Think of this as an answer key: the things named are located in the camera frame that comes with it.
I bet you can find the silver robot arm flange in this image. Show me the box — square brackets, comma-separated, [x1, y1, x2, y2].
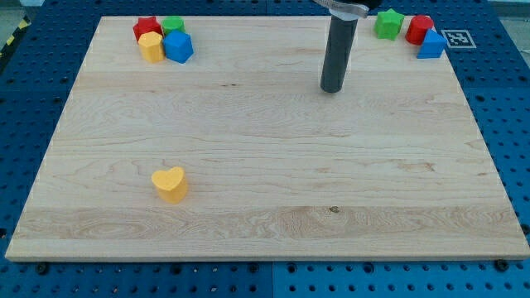
[313, 0, 383, 21]

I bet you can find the yellow heart block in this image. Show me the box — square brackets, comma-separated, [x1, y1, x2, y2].
[151, 166, 188, 204]

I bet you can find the light wooden board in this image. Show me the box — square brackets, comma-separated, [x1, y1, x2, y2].
[6, 17, 529, 262]

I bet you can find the blue pentagon block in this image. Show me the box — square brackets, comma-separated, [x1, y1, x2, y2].
[162, 30, 194, 64]

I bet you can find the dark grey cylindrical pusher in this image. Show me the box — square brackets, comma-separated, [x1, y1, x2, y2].
[320, 16, 358, 94]

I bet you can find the yellow hexagon block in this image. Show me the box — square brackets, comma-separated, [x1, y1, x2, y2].
[138, 31, 166, 63]

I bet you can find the green cylinder block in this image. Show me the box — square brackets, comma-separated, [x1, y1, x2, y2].
[161, 16, 186, 36]

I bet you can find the red star block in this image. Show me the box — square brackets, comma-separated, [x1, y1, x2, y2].
[132, 17, 163, 41]

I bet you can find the green star block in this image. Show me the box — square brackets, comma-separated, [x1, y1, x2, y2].
[374, 8, 405, 41]

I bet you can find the red cylinder block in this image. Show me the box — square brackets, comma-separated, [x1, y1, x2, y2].
[405, 15, 434, 46]

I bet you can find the blue triangle block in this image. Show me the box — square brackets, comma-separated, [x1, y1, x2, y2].
[417, 29, 447, 59]

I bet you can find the black white fiducial tag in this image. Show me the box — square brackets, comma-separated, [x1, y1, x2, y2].
[441, 29, 476, 49]

